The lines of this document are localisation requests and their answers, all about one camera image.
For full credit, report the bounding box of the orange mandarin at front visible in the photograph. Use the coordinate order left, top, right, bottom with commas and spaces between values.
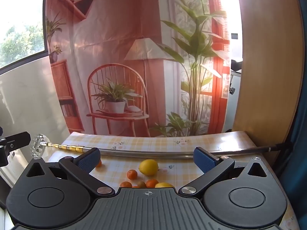
120, 181, 133, 188

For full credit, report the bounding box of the yellow lemon near pole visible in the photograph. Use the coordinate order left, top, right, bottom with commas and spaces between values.
138, 159, 159, 177

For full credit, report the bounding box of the telescopic metal fruit picker pole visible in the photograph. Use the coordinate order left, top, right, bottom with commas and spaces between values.
31, 134, 293, 159

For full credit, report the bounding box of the large yellow lemon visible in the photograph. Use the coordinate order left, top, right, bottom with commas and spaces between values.
155, 182, 174, 188

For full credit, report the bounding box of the brown kiwi fruit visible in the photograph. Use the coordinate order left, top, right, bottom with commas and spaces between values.
137, 181, 147, 188

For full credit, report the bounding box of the black office chair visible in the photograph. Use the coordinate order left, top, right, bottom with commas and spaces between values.
229, 60, 243, 95

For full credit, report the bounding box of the yellow plaid floral tablecloth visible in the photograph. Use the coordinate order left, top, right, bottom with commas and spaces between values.
44, 131, 300, 230

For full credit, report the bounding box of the window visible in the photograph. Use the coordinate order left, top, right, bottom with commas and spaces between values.
1, 0, 48, 74

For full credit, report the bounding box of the printed room backdrop cloth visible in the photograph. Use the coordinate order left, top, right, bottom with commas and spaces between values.
45, 0, 230, 137

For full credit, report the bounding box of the far left mandarin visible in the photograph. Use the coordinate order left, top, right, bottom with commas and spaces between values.
96, 159, 102, 168

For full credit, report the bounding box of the wooden headboard panel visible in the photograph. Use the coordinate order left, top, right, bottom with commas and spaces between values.
233, 0, 304, 146

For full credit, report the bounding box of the small orange mandarin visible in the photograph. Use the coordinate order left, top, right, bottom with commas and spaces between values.
126, 170, 138, 180

